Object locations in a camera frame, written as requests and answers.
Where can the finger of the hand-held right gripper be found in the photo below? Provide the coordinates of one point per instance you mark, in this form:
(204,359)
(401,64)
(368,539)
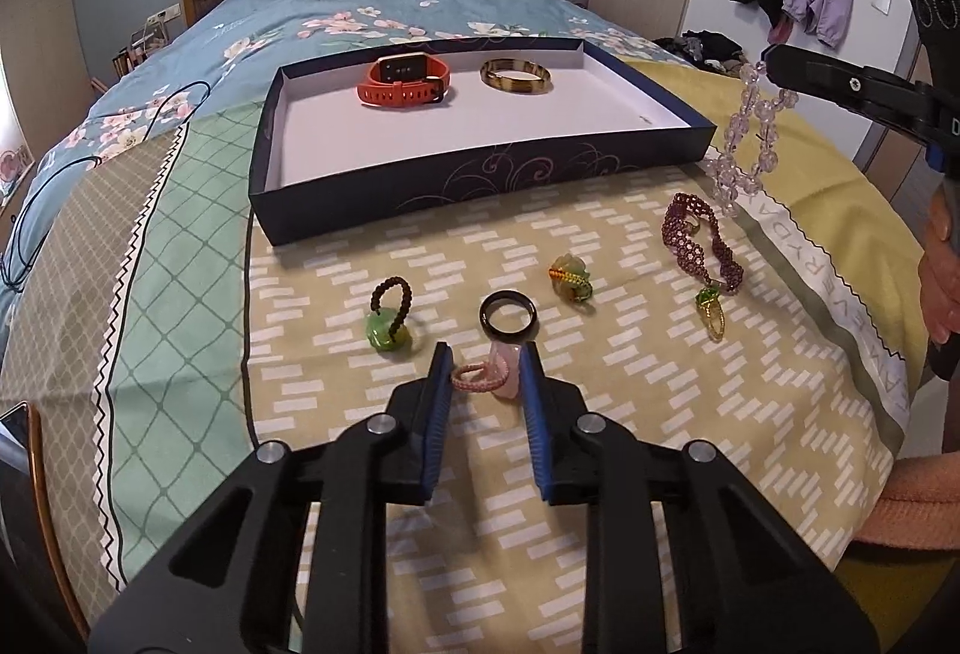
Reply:
(840,80)

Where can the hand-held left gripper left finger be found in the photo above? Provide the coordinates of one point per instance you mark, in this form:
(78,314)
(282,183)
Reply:
(439,421)

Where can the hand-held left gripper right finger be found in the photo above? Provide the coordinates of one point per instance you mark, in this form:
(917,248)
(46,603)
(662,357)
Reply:
(534,429)

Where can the pink stone pendant woven loop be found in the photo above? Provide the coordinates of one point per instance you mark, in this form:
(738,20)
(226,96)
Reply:
(504,369)

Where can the green jade pendant brown beads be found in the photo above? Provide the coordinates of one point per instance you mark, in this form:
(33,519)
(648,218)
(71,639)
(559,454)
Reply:
(386,333)

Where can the green leaf pendant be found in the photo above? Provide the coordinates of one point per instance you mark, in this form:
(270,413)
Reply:
(711,316)

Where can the dark blue cardboard box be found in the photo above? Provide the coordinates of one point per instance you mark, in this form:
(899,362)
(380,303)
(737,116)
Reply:
(450,121)

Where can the person's right forearm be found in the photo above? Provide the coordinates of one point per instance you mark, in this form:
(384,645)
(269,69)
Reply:
(915,504)

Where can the person's right hand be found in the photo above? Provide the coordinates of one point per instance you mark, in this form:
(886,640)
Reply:
(941,271)

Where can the grey framed door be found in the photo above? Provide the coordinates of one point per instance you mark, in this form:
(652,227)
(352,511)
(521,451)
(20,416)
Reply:
(900,121)

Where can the dark pink cloth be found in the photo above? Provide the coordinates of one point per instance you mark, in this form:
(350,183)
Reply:
(780,30)

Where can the pile of clothes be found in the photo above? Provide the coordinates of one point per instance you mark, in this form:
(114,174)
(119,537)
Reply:
(705,50)

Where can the amber bangle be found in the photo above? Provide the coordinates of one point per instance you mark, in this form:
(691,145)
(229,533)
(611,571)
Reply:
(517,89)

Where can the red smartwatch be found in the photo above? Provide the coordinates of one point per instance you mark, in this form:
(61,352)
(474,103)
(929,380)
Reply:
(397,93)

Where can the phone with orange case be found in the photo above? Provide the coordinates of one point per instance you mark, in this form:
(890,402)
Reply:
(19,474)

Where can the blue floral duvet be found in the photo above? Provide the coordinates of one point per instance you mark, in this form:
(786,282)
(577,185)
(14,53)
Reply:
(300,16)

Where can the cluttered bedside table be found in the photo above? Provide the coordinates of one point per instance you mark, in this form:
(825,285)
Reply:
(142,46)

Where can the white light switch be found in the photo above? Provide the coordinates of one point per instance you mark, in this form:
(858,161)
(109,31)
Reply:
(882,1)

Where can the white wall socket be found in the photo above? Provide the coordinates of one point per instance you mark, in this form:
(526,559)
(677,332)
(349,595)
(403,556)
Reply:
(165,13)

